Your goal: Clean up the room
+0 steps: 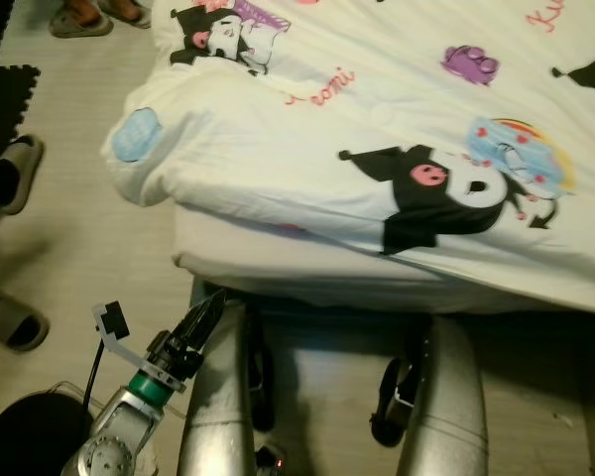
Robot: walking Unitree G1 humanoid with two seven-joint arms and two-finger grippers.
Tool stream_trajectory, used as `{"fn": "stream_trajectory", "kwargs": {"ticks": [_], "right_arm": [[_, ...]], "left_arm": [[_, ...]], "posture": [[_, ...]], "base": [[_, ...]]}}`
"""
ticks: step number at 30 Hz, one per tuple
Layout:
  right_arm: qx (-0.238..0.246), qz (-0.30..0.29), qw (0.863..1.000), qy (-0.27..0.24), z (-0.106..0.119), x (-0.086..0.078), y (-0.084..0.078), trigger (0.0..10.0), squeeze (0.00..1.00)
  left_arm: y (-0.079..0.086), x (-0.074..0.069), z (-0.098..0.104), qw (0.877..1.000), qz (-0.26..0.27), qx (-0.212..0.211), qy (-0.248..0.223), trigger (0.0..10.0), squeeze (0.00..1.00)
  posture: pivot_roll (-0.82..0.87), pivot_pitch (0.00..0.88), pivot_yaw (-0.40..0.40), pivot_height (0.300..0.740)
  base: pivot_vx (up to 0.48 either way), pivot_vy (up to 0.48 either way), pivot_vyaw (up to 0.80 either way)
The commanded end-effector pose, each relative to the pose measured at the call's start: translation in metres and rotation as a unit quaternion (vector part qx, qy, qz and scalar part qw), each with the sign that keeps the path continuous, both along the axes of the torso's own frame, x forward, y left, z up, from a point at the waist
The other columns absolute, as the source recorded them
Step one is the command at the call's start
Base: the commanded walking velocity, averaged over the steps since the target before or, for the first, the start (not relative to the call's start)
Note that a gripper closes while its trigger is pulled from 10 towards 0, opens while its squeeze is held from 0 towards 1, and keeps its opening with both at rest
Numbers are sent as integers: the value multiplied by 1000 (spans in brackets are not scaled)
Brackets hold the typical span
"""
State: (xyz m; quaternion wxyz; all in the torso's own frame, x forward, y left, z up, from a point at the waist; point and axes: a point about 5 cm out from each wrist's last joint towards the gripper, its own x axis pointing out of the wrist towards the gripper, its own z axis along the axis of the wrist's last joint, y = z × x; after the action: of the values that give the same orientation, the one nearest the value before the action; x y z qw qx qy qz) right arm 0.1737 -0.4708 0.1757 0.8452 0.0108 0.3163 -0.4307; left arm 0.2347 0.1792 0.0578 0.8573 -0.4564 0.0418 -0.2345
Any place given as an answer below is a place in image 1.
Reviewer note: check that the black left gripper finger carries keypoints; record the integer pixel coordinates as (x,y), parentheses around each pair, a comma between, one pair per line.
(213,327)
(200,315)

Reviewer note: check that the cream cartoon print quilt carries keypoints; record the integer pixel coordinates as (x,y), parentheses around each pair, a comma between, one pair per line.
(327,129)

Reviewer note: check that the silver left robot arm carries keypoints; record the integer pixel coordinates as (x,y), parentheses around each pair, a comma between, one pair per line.
(119,436)

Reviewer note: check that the cream sheeted mattress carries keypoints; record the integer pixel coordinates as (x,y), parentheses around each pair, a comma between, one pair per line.
(278,258)

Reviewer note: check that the small black red-lit device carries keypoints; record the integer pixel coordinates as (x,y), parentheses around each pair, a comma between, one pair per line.
(270,458)

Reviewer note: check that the grey slipper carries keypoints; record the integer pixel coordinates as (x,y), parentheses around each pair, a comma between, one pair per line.
(129,15)
(15,322)
(79,25)
(28,174)

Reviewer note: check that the black round bin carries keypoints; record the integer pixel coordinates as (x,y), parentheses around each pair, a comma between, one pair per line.
(30,441)

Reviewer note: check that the black foam puzzle mat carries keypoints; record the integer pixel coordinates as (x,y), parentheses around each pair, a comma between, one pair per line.
(10,109)

